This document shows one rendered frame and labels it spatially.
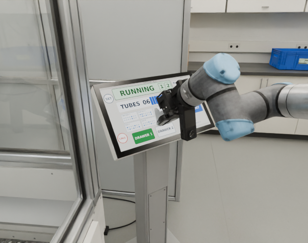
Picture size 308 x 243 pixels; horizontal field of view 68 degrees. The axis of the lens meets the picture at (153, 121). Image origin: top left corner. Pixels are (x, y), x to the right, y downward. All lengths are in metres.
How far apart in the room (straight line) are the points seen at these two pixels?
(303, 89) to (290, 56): 2.74
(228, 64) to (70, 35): 0.34
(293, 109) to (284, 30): 3.27
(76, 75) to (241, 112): 0.37
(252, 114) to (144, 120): 0.51
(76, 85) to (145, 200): 0.85
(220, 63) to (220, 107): 0.09
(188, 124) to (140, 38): 1.03
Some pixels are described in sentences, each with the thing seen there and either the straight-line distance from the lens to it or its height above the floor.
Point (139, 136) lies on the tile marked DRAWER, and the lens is 0.92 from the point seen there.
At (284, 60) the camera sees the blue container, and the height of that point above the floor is 1.02.
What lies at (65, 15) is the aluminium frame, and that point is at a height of 1.44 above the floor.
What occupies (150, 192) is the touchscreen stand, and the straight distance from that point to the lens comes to 1.22.
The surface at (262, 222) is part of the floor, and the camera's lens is 2.12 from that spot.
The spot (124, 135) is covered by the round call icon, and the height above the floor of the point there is 1.02.
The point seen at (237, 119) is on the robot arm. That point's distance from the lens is 0.52.
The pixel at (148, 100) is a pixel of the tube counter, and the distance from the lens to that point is 1.00.
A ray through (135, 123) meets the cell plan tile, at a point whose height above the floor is 1.05.
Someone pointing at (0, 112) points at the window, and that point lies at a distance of 0.36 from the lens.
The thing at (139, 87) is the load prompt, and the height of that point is 1.17.
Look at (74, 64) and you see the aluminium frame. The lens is 0.52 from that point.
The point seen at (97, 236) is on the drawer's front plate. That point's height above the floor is 0.90.
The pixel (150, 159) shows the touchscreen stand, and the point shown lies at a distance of 1.11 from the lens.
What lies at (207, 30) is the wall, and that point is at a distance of 3.57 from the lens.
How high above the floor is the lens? 1.42
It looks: 23 degrees down
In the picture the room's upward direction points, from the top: straight up
